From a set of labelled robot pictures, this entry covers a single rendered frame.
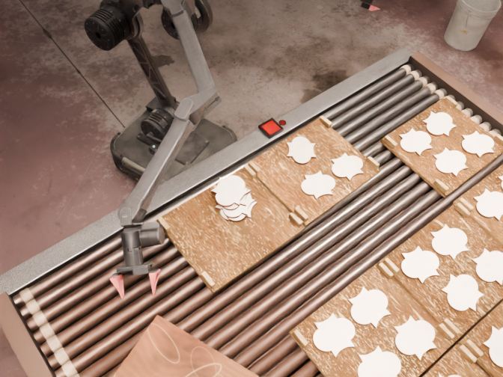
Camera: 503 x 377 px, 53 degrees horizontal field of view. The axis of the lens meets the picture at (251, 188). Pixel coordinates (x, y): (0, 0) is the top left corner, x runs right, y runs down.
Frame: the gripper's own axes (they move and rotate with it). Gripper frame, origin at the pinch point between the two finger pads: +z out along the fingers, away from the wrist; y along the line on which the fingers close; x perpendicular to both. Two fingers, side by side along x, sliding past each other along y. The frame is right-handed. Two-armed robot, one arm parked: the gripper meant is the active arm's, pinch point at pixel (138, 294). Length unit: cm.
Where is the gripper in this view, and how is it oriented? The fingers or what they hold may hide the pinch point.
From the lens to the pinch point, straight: 163.4
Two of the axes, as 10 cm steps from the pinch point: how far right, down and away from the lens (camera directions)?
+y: 9.9, -1.2, -0.4
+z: 1.3, 9.9, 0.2
